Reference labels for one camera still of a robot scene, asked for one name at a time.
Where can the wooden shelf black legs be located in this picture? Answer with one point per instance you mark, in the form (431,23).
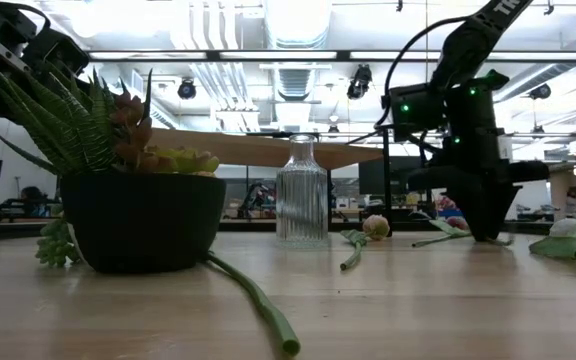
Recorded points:
(268,150)

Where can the black hanging camera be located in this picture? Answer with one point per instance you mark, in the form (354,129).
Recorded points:
(186,89)
(360,82)
(540,91)

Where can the black overhead frame beam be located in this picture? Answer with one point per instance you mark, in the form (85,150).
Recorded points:
(278,55)

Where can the white artificial tulip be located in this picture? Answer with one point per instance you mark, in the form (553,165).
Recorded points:
(563,245)

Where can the person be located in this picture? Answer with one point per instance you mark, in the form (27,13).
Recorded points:
(33,196)

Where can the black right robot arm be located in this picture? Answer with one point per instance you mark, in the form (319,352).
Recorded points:
(478,45)

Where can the red artificial tulip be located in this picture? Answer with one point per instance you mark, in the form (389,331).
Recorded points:
(268,310)

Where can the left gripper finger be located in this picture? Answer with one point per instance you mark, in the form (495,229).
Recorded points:
(58,50)

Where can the orange yellow artificial tulip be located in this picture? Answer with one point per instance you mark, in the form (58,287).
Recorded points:
(376,226)

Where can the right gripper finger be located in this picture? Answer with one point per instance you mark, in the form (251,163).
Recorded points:
(473,210)
(495,210)

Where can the succulents in black bowl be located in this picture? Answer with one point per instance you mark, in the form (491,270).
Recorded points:
(143,220)

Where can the clear ribbed glass vase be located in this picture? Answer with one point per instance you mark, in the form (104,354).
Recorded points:
(302,200)

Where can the pink artificial tulip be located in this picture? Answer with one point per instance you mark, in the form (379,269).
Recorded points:
(443,229)

